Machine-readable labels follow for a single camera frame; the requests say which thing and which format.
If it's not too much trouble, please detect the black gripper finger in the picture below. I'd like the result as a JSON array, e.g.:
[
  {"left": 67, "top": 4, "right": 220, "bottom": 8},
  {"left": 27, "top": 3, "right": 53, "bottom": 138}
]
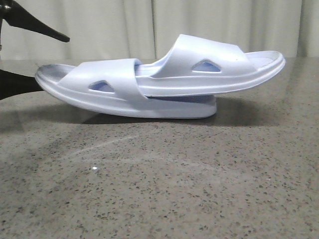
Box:
[
  {"left": 0, "top": 70, "right": 43, "bottom": 100},
  {"left": 0, "top": 0, "right": 70, "bottom": 42}
]

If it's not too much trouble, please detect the light blue slipper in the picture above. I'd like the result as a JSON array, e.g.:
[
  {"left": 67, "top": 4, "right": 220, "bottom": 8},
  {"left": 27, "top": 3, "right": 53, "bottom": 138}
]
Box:
[
  {"left": 35, "top": 59, "right": 217, "bottom": 119},
  {"left": 135, "top": 34, "right": 285, "bottom": 97}
]

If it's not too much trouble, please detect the white pleated curtain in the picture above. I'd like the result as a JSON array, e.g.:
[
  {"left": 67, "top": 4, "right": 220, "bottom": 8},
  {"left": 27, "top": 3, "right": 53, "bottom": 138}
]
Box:
[{"left": 0, "top": 0, "right": 319, "bottom": 60}]

